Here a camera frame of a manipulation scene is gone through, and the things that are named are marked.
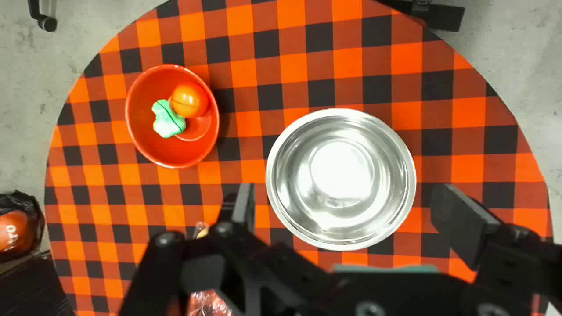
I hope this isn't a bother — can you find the red plastic bowl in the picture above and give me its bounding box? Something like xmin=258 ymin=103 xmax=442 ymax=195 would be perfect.
xmin=124 ymin=65 xmax=219 ymax=168

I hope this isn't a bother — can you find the silver metal bowl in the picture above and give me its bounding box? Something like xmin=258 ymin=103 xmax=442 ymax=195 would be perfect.
xmin=265 ymin=109 xmax=416 ymax=251

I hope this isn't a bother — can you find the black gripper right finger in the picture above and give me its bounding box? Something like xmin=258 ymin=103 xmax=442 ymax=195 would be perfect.
xmin=430 ymin=184 xmax=502 ymax=270

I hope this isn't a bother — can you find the black chair caster wheel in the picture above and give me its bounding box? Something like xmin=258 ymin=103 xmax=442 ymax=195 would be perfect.
xmin=28 ymin=0 xmax=58 ymax=31

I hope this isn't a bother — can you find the orange toy tomato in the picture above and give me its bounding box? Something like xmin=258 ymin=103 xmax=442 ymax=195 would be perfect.
xmin=170 ymin=84 xmax=209 ymax=117

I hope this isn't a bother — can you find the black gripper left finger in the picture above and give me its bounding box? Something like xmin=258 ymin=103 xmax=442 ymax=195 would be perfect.
xmin=231 ymin=182 xmax=254 ymax=230

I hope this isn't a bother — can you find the orange black checkered tablecloth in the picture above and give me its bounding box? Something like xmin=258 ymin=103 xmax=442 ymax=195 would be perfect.
xmin=44 ymin=0 xmax=551 ymax=316

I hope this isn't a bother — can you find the green toy broccoli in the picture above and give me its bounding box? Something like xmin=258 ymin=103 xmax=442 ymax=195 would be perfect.
xmin=151 ymin=98 xmax=186 ymax=138

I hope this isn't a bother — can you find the black chair base leg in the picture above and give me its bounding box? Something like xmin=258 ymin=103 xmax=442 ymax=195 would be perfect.
xmin=379 ymin=0 xmax=465 ymax=31

